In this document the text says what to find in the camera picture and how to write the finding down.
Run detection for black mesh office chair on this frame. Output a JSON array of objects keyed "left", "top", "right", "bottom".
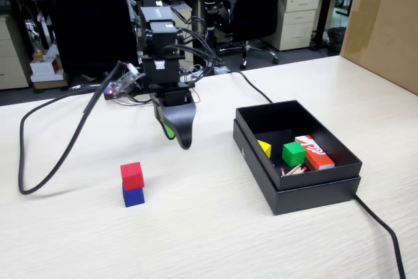
[{"left": 215, "top": 0, "right": 290, "bottom": 71}]

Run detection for black open box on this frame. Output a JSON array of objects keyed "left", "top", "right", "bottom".
[{"left": 233, "top": 118, "right": 362, "bottom": 216}]

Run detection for blue cube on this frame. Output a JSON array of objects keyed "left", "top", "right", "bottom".
[{"left": 121, "top": 183, "right": 146, "bottom": 208}]

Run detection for black power cable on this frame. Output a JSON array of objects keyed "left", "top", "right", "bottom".
[{"left": 354, "top": 193, "right": 407, "bottom": 279}]

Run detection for black desk leg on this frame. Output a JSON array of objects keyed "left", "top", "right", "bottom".
[{"left": 315, "top": 0, "right": 339, "bottom": 52}]

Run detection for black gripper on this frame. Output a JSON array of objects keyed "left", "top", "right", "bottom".
[{"left": 148, "top": 82, "right": 197, "bottom": 150}]

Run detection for black box tray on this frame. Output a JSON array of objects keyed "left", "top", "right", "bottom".
[{"left": 235, "top": 99, "right": 364, "bottom": 191}]

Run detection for yellow wooden block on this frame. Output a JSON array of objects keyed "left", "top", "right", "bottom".
[{"left": 257, "top": 139, "right": 272, "bottom": 159}]

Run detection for stacked white boxes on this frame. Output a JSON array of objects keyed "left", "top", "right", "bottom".
[{"left": 29, "top": 45, "right": 69, "bottom": 91}]

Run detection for red cube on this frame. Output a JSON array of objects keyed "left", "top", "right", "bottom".
[{"left": 120, "top": 161, "right": 145, "bottom": 192}]

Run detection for thin black cable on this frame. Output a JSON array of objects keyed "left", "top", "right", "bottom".
[{"left": 228, "top": 69, "right": 274, "bottom": 104}]

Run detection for orange white matchbox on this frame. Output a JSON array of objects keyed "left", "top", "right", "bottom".
[{"left": 295, "top": 135, "right": 336, "bottom": 171}]

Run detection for black arm wire bundle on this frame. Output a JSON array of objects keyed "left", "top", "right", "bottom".
[{"left": 169, "top": 16, "right": 226, "bottom": 77}]

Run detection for bare camera circuit board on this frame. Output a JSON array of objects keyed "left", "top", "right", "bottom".
[{"left": 109, "top": 62, "right": 146, "bottom": 94}]

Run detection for thick black sleeved cable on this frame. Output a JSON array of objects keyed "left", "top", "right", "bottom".
[{"left": 18, "top": 59, "right": 131, "bottom": 195}]

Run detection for black waste bin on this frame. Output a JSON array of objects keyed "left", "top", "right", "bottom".
[{"left": 327, "top": 26, "right": 347, "bottom": 57}]

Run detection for large cardboard box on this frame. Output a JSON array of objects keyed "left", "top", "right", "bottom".
[{"left": 339, "top": 0, "right": 418, "bottom": 96}]

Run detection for green cube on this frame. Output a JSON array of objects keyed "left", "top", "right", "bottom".
[{"left": 281, "top": 142, "right": 307, "bottom": 167}]

